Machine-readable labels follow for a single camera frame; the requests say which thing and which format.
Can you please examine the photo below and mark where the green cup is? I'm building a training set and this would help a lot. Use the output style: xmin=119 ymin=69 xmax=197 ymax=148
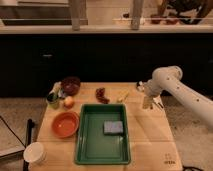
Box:
xmin=46 ymin=93 xmax=59 ymax=109

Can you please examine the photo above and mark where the green plastic tray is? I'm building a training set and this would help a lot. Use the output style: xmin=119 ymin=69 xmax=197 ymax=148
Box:
xmin=75 ymin=104 xmax=131 ymax=165

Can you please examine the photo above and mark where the dark maroon bowl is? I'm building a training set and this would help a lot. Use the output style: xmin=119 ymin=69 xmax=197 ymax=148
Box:
xmin=61 ymin=76 xmax=81 ymax=96

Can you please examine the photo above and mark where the orange red bowl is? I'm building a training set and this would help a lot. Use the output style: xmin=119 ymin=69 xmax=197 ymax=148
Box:
xmin=51 ymin=112 xmax=79 ymax=138

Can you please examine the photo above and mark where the blue grey sponge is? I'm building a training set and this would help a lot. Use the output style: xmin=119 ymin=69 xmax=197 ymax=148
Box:
xmin=104 ymin=121 xmax=123 ymax=134

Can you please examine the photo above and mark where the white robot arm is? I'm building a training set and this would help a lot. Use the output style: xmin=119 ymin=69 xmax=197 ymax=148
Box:
xmin=144 ymin=66 xmax=213 ymax=130

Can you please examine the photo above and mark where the crumpled plastic wrapper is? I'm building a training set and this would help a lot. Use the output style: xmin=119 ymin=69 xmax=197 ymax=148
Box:
xmin=51 ymin=82 xmax=66 ymax=99

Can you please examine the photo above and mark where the small yellow banana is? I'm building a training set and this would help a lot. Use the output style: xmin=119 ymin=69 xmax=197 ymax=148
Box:
xmin=117 ymin=91 xmax=129 ymax=103

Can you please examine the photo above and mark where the black clamp handle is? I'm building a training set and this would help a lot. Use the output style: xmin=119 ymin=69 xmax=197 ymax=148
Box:
xmin=23 ymin=119 xmax=35 ymax=171

